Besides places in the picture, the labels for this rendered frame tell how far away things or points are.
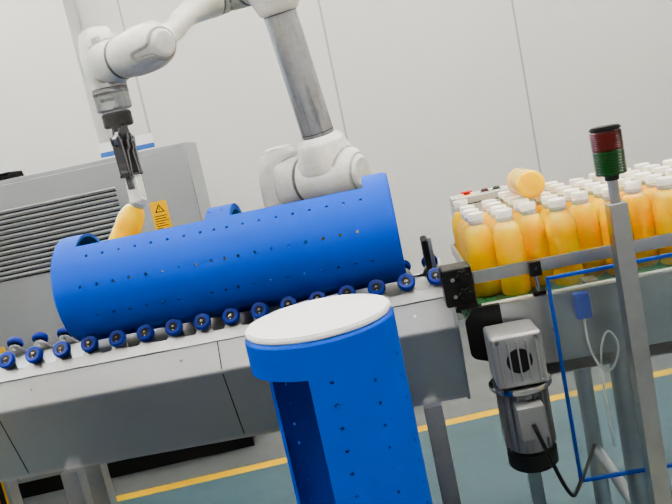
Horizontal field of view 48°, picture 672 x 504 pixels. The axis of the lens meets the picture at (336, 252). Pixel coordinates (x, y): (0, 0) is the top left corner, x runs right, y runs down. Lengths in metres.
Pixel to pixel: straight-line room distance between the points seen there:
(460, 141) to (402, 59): 0.61
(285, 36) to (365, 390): 1.26
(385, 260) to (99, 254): 0.71
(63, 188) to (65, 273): 1.54
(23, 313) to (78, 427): 1.58
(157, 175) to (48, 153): 1.22
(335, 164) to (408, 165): 2.46
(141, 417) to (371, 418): 0.87
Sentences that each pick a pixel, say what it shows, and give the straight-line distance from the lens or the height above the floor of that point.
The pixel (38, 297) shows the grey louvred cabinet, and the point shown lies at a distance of 3.62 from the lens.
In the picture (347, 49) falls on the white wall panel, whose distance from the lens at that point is 4.71.
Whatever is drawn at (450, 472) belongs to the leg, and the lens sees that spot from 2.07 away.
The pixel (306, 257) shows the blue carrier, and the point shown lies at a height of 1.08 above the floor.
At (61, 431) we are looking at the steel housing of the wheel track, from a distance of 2.15.
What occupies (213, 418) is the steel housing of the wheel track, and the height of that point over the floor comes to 0.70.
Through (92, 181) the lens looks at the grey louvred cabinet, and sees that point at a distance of 3.49.
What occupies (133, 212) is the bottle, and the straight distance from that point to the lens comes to 2.02.
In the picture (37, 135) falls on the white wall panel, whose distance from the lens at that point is 4.56.
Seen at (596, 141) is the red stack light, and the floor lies 1.23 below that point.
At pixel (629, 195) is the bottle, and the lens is 1.92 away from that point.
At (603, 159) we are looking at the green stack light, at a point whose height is 1.20.
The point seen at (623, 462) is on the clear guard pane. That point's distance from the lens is 1.94.
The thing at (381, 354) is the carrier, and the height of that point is 0.97.
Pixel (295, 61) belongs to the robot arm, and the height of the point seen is 1.58.
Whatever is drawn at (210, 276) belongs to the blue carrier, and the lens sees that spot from 1.88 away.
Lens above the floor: 1.37
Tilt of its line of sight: 9 degrees down
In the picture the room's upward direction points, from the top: 12 degrees counter-clockwise
